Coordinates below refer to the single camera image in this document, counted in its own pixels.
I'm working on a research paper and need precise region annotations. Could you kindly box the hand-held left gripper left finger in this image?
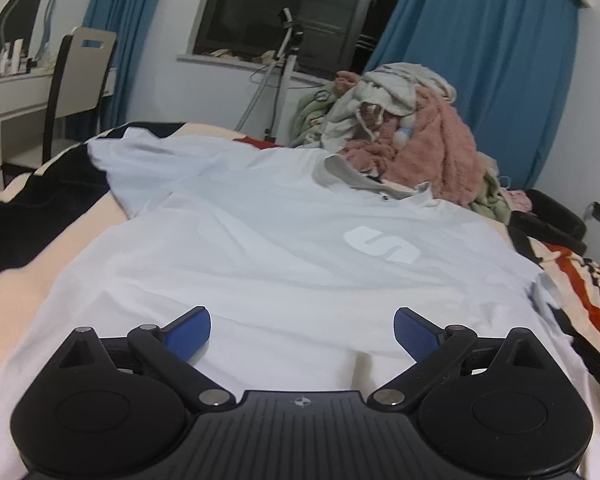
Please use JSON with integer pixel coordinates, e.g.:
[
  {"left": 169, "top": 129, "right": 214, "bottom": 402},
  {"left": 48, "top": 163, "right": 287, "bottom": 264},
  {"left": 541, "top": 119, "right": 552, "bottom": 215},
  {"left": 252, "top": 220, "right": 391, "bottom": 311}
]
[{"left": 45, "top": 306, "right": 234, "bottom": 409}]

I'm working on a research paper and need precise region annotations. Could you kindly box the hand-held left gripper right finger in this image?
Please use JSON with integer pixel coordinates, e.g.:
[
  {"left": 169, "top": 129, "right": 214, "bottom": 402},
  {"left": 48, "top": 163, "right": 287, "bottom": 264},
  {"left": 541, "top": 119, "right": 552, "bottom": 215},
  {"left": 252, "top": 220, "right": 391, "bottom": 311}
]
[{"left": 367, "top": 308, "right": 551, "bottom": 409}]

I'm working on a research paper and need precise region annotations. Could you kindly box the white t-shirt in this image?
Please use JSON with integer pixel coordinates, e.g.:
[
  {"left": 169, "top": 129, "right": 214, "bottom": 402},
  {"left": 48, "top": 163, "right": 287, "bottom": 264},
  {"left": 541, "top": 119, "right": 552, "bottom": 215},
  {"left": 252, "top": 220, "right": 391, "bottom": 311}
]
[{"left": 0, "top": 126, "right": 600, "bottom": 480}]

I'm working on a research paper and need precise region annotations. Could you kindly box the pale green cloth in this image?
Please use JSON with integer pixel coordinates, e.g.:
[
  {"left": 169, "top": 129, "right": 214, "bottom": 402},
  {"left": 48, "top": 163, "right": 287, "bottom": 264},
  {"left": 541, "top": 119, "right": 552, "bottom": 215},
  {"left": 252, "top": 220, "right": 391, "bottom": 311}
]
[{"left": 471, "top": 159, "right": 512, "bottom": 222}]

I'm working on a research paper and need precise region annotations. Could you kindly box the pink cloth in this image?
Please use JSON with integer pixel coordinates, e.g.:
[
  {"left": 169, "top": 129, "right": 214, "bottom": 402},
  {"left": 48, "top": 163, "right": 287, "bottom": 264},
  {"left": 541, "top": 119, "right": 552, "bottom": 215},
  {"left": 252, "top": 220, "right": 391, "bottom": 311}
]
[{"left": 500, "top": 187, "right": 534, "bottom": 214}]

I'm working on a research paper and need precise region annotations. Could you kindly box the striped plush blanket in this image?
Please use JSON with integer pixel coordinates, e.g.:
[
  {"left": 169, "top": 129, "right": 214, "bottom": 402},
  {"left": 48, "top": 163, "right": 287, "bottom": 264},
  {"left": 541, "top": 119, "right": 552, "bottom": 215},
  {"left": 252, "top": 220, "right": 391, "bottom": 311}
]
[{"left": 0, "top": 121, "right": 600, "bottom": 480}]

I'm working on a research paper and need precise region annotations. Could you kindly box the pink fluffy blanket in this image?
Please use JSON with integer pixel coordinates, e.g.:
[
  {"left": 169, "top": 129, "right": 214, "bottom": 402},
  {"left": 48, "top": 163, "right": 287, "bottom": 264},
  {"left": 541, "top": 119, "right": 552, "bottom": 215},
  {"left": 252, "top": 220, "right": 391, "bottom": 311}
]
[{"left": 336, "top": 72, "right": 479, "bottom": 207}]

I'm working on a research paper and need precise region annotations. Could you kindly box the green cartoon blanket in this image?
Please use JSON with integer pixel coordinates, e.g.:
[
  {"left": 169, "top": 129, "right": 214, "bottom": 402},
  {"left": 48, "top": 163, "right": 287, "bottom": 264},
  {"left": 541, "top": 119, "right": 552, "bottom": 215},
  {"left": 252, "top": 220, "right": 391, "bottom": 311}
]
[{"left": 294, "top": 86, "right": 342, "bottom": 149}]

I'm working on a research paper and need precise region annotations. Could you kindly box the grey hoodie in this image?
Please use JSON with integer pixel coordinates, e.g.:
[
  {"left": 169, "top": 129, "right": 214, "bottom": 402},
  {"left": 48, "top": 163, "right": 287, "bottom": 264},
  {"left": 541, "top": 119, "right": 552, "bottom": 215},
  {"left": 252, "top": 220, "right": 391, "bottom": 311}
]
[{"left": 324, "top": 62, "right": 459, "bottom": 152}]

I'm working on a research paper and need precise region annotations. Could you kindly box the silver tripod stand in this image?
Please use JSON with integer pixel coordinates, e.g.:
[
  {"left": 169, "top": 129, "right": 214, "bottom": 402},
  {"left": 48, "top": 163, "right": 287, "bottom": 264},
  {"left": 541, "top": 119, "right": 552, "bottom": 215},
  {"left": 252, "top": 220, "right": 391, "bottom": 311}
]
[{"left": 234, "top": 7, "right": 307, "bottom": 144}]

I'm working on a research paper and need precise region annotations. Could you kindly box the grey black chair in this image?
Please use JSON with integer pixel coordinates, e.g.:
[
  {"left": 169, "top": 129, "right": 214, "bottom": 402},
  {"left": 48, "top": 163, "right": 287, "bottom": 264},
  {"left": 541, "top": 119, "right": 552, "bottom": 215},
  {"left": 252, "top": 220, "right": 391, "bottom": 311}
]
[{"left": 2, "top": 26, "right": 119, "bottom": 177}]

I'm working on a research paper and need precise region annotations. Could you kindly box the wide blue curtain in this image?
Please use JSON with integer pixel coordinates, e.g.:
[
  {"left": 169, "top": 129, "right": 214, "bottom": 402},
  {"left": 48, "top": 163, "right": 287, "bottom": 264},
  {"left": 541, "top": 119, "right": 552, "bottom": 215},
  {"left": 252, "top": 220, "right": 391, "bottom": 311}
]
[{"left": 362, "top": 0, "right": 581, "bottom": 192}]

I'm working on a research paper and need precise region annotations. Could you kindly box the white dressing desk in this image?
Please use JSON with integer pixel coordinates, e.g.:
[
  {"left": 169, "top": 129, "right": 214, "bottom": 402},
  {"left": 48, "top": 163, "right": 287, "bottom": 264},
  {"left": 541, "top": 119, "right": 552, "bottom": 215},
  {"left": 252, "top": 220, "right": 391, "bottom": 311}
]
[{"left": 0, "top": 66, "right": 116, "bottom": 184}]

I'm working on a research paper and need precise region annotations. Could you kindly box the narrow blue curtain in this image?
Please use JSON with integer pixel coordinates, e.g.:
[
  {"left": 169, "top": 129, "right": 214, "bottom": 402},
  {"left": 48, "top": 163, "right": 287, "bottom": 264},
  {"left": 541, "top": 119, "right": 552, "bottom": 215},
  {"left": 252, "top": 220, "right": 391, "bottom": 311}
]
[{"left": 82, "top": 0, "right": 177, "bottom": 129}]

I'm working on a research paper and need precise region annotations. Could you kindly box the row of cosmetic bottles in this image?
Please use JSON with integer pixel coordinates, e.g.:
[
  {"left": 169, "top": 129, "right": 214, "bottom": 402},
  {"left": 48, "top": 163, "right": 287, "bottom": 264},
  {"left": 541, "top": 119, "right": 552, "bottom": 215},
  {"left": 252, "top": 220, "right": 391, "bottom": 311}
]
[{"left": 0, "top": 39, "right": 39, "bottom": 79}]

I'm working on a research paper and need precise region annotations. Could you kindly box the dark window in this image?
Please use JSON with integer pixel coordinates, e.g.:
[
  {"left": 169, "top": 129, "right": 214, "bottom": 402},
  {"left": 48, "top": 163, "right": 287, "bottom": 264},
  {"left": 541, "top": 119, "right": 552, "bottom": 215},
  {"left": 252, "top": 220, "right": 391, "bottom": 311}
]
[{"left": 176, "top": 0, "right": 412, "bottom": 87}]

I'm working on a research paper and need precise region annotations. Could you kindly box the wavy vanity mirror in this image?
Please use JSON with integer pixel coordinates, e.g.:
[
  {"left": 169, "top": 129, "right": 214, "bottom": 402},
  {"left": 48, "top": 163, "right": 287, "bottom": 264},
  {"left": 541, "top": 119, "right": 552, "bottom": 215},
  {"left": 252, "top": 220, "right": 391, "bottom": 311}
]
[{"left": 0, "top": 0, "right": 62, "bottom": 62}]

